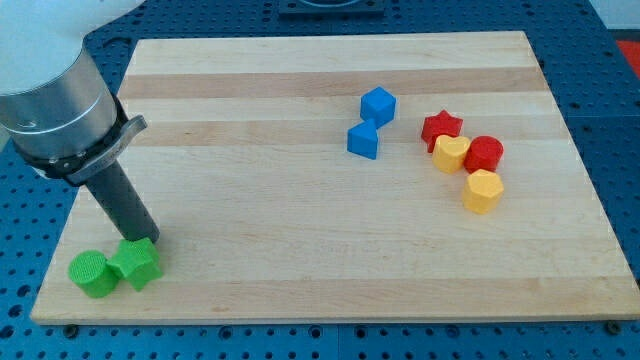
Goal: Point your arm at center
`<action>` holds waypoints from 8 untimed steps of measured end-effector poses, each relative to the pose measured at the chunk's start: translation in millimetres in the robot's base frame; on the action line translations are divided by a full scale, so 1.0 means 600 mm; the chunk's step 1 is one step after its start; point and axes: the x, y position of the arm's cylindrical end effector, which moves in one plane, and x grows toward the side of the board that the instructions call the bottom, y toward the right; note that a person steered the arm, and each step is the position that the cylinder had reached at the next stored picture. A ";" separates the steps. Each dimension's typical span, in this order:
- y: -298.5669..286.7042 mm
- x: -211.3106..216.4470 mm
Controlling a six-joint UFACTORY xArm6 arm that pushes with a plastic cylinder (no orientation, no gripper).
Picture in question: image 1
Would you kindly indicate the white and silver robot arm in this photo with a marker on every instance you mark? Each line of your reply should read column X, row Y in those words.
column 55, row 104

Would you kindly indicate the green star block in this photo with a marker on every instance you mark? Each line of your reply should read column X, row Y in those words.
column 136, row 262

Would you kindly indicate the blue cube block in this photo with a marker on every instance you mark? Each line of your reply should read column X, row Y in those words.
column 378, row 105

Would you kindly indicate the blue triangle block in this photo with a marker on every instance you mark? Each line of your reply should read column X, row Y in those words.
column 362, row 139

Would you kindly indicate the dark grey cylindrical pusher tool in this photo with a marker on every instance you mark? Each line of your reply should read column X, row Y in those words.
column 118, row 198

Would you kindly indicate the yellow heart block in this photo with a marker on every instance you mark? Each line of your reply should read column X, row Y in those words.
column 450, row 152

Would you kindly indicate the red object at edge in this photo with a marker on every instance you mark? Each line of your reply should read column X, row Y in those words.
column 631, row 51

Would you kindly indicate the red star block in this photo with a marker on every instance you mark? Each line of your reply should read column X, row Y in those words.
column 442, row 123

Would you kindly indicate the yellow hexagon block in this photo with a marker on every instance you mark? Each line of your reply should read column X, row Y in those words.
column 482, row 191

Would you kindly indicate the green cylinder block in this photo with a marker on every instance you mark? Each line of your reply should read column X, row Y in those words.
column 90, row 272

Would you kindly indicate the red cylinder block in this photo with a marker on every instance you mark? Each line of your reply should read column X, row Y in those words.
column 484, row 153

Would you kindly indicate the wooden board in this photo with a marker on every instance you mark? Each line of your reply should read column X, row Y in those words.
column 266, row 217

